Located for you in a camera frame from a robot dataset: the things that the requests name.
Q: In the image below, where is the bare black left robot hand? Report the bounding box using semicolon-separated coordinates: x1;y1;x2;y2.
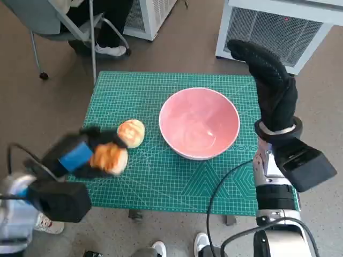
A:
53;125;130;179

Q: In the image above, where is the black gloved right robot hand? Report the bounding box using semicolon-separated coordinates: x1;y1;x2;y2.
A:
227;39;299;132

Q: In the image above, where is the oblong orange toy bread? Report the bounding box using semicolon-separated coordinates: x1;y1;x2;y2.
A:
90;143;129;176

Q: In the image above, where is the round pale toy bread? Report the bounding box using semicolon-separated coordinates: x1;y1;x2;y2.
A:
117;119;146;149

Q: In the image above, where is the pink bowl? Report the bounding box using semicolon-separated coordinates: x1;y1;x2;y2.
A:
158;87;241;161

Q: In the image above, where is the large white grille cabinet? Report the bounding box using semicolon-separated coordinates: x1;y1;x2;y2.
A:
215;0;343;75

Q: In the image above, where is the green cutting mat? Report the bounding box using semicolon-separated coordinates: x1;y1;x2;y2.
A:
67;71;301;217

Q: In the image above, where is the person's foot white shoe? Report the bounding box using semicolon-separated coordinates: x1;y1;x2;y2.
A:
193;232;211;252
152;240;167;257

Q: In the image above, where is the grey chair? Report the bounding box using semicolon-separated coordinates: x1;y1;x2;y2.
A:
4;0;132;81

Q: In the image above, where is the seated person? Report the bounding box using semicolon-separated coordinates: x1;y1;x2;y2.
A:
57;0;135;57

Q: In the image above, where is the small white grille cabinet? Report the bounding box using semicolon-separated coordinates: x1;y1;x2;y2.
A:
122;0;177;41

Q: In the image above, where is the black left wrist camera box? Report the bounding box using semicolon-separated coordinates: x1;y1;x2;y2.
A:
28;181;92;223

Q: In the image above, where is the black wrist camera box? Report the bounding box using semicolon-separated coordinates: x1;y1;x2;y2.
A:
273;139;338;193
28;181;92;223

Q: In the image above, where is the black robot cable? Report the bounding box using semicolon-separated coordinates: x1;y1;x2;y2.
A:
221;218;321;257
0;143;58;200
206;159;254;257

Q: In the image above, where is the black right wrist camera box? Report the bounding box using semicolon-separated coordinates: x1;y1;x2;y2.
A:
273;139;338;193

